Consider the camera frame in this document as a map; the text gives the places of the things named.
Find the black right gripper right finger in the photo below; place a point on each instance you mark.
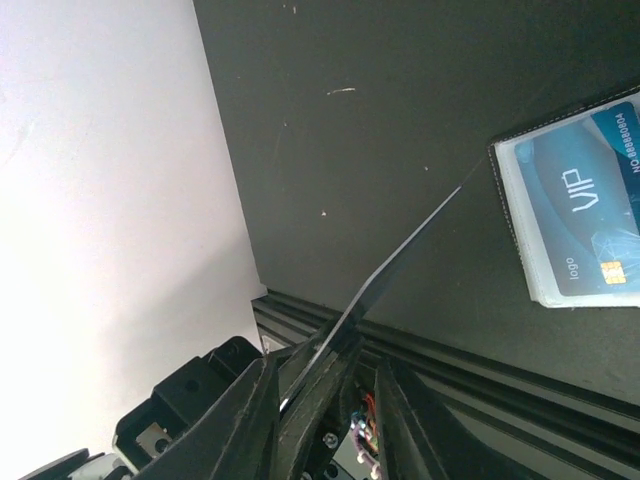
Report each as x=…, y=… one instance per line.
x=404, y=405

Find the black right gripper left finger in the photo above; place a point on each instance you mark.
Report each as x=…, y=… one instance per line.
x=230, y=434

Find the blue credit card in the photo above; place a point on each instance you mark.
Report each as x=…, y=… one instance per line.
x=363, y=300

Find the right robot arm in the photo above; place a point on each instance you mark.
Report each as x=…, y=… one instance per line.
x=312, y=427

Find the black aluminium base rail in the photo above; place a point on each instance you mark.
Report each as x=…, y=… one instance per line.
x=556, y=430

